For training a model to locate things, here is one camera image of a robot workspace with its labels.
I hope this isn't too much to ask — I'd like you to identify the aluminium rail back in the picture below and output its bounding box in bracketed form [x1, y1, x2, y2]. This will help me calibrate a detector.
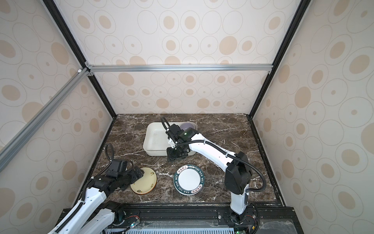
[88, 64, 273, 72]

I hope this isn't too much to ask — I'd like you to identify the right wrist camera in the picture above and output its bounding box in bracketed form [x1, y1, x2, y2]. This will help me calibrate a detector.
[166, 124, 188, 147]

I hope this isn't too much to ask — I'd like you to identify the aluminium rail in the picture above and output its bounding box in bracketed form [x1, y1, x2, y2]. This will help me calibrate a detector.
[1, 68, 88, 171]
[88, 64, 273, 72]

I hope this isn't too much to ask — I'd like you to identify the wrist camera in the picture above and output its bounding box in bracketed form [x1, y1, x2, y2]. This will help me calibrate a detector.
[166, 124, 188, 147]
[106, 159, 127, 178]

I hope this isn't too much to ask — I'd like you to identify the white plastic bin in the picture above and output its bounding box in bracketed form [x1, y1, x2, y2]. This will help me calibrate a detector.
[143, 121, 198, 157]

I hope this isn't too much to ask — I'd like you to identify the purple bowl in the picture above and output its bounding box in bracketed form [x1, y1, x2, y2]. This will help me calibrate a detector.
[180, 122, 197, 131]

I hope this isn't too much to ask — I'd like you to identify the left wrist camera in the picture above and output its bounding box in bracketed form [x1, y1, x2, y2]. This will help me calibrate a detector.
[106, 159, 127, 178]

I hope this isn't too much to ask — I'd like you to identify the green rimmed white plate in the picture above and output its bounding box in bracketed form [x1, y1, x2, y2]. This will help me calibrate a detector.
[173, 164, 205, 196]

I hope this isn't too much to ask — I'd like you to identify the yellow plate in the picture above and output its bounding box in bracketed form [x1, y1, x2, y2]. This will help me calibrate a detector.
[131, 167, 157, 195]

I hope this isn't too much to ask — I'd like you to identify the aluminium rail left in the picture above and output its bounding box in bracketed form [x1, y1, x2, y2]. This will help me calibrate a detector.
[1, 68, 88, 171]

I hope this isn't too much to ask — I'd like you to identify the black corner frame post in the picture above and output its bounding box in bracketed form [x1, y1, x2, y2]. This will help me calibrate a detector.
[247, 0, 311, 121]
[42, 0, 117, 119]

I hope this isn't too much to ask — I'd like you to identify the black corner frame post left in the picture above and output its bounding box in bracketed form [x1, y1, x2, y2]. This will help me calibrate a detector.
[42, 0, 117, 119]

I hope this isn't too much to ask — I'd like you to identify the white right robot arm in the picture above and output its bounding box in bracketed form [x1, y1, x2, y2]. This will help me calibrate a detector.
[161, 117, 267, 215]

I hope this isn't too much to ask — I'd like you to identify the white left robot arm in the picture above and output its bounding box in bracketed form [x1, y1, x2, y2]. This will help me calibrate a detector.
[50, 143, 144, 234]

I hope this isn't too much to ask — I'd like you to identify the black corner frame post right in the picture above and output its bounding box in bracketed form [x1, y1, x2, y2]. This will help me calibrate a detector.
[247, 0, 311, 121]

